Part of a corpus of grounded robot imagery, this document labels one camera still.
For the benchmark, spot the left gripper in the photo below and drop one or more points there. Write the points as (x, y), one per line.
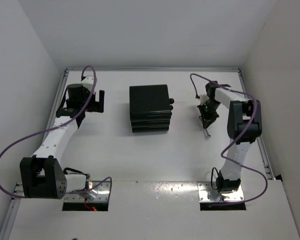
(96, 106)

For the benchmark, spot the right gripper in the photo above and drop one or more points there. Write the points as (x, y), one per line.
(208, 119)

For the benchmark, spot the silver wrench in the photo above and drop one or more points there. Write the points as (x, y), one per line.
(206, 133)

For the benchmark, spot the black drawer cabinet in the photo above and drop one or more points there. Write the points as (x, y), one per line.
(149, 108)

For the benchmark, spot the pink top drawer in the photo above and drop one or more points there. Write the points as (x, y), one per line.
(171, 101)

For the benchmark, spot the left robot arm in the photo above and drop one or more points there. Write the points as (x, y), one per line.
(41, 174)

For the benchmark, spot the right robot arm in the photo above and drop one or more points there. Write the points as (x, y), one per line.
(244, 126)

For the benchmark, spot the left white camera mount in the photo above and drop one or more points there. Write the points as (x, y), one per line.
(88, 82)

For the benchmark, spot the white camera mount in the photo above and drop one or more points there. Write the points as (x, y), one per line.
(88, 82)
(202, 98)

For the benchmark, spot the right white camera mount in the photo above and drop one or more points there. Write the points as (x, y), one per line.
(202, 98)

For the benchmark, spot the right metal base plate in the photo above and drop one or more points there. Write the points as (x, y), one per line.
(207, 194)

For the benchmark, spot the metal base plate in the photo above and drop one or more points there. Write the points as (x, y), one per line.
(99, 195)
(207, 194)

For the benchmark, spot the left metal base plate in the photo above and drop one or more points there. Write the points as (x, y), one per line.
(99, 195)

